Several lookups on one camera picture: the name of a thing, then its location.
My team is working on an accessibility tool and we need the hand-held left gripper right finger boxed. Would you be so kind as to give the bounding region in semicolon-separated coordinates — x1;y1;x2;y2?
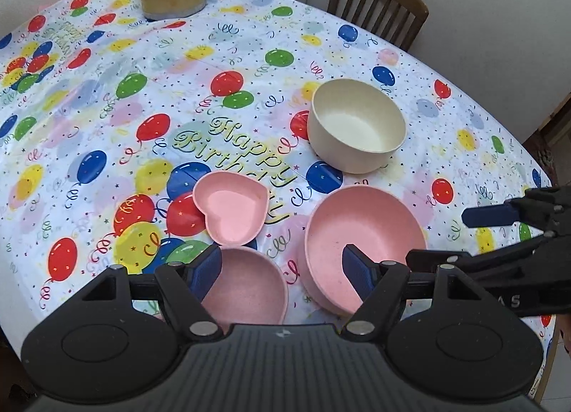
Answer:
340;245;491;342

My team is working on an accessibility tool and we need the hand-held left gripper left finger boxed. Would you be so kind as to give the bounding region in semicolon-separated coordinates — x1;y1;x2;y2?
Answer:
58;243;222;342

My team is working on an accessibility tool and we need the pink heart-shaped dish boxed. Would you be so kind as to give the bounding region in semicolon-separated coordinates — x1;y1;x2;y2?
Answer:
193;172;269;248

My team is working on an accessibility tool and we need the balloon print tablecloth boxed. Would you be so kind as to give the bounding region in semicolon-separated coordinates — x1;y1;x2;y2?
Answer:
0;0;558;343

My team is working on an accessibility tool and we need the pink bear-shaped plate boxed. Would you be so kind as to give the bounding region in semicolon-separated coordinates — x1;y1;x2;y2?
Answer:
201;247;289;326

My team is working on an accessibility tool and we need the pink bowl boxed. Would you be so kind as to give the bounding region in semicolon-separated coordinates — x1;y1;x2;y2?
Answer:
304;185;428;315

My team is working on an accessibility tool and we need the cream bowl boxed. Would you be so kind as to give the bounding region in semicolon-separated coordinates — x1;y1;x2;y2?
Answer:
307;79;408;175

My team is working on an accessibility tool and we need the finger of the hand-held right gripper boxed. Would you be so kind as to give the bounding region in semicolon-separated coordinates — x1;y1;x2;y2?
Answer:
405;248;496;276
461;186;571;238

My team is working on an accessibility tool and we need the wooden chair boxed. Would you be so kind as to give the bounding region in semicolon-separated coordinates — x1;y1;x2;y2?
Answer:
327;0;430;52

